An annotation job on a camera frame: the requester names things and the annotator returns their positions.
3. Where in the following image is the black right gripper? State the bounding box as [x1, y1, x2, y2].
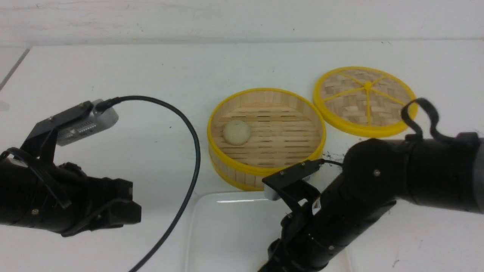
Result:
[260, 178, 396, 272]

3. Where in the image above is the woven bamboo steamer lid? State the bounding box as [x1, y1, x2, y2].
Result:
[313, 66, 416, 138]

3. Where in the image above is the black left camera cable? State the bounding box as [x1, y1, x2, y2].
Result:
[99, 96, 201, 272]

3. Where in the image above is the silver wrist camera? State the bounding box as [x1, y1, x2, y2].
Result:
[57, 99, 119, 146]
[262, 159, 325, 201]

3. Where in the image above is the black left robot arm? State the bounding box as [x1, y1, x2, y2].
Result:
[1, 148, 142, 237]

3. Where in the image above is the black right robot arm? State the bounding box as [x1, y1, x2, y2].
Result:
[260, 98, 483, 272]

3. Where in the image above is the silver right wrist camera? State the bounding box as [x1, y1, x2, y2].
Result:
[262, 159, 325, 201]

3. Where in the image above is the white steamed bun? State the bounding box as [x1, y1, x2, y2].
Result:
[222, 119, 251, 146]

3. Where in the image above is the white square plate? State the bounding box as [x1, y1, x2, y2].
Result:
[185, 191, 353, 272]

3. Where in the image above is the bamboo steamer basket yellow rim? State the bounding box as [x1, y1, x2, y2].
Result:
[207, 88, 327, 191]

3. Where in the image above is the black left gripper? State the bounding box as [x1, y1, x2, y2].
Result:
[50, 162, 142, 237]

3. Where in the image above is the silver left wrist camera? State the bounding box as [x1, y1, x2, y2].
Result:
[57, 99, 119, 146]

